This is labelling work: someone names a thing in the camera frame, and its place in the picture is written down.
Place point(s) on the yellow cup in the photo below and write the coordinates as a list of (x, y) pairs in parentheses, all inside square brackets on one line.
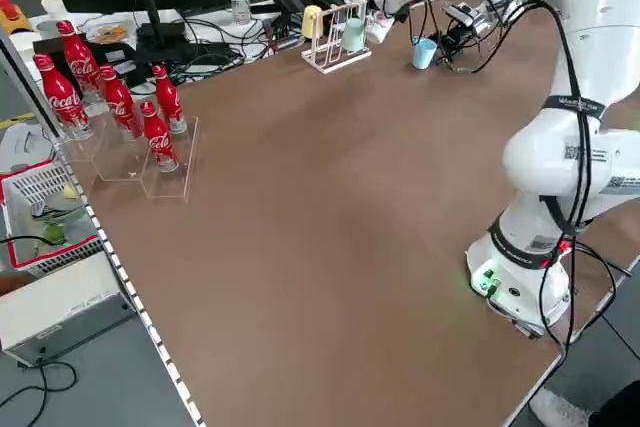
[(311, 22)]

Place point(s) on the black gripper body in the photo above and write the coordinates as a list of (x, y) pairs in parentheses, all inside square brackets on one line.
[(460, 42)]

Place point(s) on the white paper cup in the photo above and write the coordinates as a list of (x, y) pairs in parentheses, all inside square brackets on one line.
[(54, 7)]

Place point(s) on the plate of snacks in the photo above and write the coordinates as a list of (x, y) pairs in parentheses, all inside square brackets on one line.
[(111, 31)]

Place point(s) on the mint green cup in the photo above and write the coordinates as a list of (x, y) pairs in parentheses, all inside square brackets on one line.
[(353, 36)]

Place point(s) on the white grey metal box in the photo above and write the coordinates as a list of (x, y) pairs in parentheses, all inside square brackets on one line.
[(60, 307)]

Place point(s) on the clear plastic water bottle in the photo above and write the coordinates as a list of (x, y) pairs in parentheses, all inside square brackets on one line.
[(240, 7)]

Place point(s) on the clear acrylic stepped shelf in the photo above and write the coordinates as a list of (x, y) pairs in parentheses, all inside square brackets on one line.
[(170, 184)]

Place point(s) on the aluminium table edge rail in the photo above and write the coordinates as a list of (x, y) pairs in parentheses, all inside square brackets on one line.
[(125, 279)]

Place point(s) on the red cola bottle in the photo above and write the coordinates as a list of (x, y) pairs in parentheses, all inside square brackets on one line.
[(119, 102), (159, 139), (167, 97), (60, 97), (80, 59)]

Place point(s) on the person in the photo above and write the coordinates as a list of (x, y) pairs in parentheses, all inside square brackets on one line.
[(555, 409)]

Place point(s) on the blue ceramic cup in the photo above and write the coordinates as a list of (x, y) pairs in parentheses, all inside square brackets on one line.
[(423, 54)]

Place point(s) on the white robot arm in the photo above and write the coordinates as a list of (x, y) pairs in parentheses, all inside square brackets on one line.
[(505, 7), (550, 167)]

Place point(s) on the white basket red trim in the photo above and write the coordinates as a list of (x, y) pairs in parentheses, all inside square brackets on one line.
[(30, 182)]

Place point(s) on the yellow red toy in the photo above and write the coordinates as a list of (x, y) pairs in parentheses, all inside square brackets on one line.
[(12, 17)]

